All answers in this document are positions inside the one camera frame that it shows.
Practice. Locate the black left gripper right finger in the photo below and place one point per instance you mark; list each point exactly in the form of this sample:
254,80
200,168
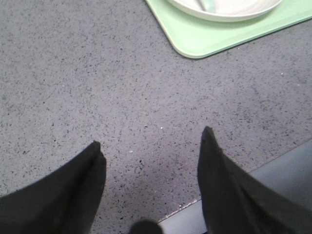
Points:
233,202

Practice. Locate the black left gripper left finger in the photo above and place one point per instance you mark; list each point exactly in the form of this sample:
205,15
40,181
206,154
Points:
64,202

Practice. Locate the light green rectangular tray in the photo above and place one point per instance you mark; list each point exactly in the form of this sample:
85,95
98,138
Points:
198,38

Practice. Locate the light green plastic spoon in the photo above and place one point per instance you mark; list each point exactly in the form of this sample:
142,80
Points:
207,5

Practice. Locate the white round plate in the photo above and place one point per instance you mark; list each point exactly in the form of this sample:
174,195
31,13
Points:
227,10

